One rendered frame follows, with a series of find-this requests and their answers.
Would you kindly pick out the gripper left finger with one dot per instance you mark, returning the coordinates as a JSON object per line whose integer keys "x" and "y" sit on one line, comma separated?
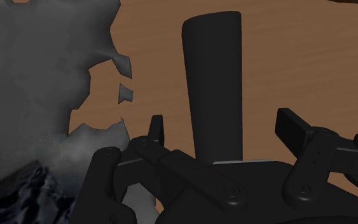
{"x": 194, "y": 173}

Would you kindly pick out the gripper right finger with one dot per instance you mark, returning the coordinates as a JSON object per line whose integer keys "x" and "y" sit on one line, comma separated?
{"x": 309, "y": 167}

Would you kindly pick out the black long rounded object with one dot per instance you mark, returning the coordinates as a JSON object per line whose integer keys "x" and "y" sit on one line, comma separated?
{"x": 212, "y": 93}

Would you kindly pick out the grey and black rough object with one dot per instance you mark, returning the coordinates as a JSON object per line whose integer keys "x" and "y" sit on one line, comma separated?
{"x": 26, "y": 77}

